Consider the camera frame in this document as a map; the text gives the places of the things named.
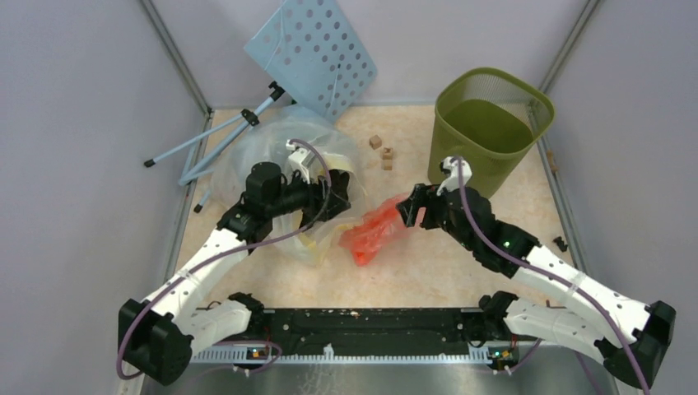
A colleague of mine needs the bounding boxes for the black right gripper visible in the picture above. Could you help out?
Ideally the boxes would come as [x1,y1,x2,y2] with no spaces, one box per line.
[397,180,477,251]

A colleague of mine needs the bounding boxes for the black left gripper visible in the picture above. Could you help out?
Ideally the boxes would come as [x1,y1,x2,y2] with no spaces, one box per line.
[267,165,351,221]

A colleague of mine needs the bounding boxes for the red translucent trash bag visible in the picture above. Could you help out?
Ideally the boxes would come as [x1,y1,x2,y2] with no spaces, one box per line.
[338,193,407,267]

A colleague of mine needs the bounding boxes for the large translucent white plastic bag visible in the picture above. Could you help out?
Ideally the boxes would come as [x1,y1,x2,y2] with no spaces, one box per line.
[211,105,370,265]

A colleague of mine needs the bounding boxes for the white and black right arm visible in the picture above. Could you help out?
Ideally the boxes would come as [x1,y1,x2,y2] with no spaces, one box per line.
[396,184,677,392]

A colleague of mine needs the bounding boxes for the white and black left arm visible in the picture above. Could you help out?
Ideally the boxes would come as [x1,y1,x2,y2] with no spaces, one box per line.
[116,161,351,385]

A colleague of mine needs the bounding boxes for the green mesh trash bin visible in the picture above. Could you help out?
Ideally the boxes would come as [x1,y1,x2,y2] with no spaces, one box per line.
[427,67,556,198]

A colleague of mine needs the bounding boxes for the lettered wooden cube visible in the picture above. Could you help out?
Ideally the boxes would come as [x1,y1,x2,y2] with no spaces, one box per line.
[380,147,394,160]

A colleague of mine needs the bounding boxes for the plain wooden cube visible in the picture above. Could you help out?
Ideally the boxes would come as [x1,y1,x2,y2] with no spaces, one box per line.
[369,135,383,150]

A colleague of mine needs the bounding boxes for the light blue perforated music stand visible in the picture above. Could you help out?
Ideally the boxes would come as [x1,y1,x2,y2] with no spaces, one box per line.
[143,0,378,185]

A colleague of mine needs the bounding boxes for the small black clip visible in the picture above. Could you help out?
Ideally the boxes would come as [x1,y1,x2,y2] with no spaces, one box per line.
[552,236,569,252]

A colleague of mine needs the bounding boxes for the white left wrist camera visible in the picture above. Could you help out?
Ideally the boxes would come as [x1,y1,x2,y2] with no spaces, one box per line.
[286,139,315,184]

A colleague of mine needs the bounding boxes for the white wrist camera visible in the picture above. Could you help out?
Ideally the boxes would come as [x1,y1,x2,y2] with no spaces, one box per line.
[286,139,315,184]
[436,156,472,196]

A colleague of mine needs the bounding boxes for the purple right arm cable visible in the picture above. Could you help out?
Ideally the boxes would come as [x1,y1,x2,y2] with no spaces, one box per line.
[450,156,653,395]

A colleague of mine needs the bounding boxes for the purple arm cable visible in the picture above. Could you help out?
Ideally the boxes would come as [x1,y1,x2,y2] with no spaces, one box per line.
[450,156,653,395]
[114,138,333,381]

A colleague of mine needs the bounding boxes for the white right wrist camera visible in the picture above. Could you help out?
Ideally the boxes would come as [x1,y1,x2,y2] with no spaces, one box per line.
[436,156,472,196]

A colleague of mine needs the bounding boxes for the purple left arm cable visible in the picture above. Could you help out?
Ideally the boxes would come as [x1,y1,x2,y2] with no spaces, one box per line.
[114,138,333,381]

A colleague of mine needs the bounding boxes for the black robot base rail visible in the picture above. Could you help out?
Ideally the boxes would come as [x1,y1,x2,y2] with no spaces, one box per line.
[223,294,519,359]

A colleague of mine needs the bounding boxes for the wooden block by wall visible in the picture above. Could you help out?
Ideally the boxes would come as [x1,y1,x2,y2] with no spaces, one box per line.
[546,150,559,174]

